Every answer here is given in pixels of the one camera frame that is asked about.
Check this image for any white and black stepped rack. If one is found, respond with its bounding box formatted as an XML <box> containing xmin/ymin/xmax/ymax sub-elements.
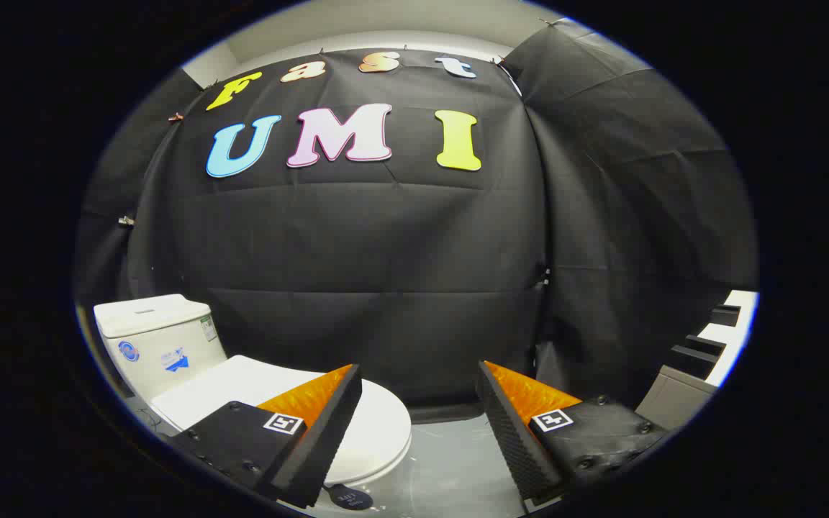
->
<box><xmin>670</xmin><ymin>290</ymin><xmax>758</xmax><ymax>389</ymax></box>

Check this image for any black lid pull handle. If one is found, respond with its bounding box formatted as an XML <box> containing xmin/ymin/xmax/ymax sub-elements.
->
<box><xmin>322</xmin><ymin>483</ymin><xmax>374</xmax><ymax>512</ymax></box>

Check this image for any white toilet lid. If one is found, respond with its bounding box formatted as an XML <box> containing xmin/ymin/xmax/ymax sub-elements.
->
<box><xmin>150</xmin><ymin>355</ymin><xmax>412</xmax><ymax>486</ymax></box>

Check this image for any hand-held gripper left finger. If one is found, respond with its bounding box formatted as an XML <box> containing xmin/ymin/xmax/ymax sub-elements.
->
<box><xmin>168</xmin><ymin>363</ymin><xmax>363</xmax><ymax>510</ymax></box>

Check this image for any black backdrop cloth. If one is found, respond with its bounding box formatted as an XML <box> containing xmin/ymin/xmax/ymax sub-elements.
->
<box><xmin>76</xmin><ymin>18</ymin><xmax>757</xmax><ymax>425</ymax></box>

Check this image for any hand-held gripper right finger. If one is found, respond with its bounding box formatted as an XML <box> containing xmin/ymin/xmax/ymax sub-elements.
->
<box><xmin>476</xmin><ymin>360</ymin><xmax>671</xmax><ymax>504</ymax></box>

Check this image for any white toilet with tank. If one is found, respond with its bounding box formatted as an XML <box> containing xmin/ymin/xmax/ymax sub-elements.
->
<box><xmin>94</xmin><ymin>294</ymin><xmax>415</xmax><ymax>515</ymax></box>

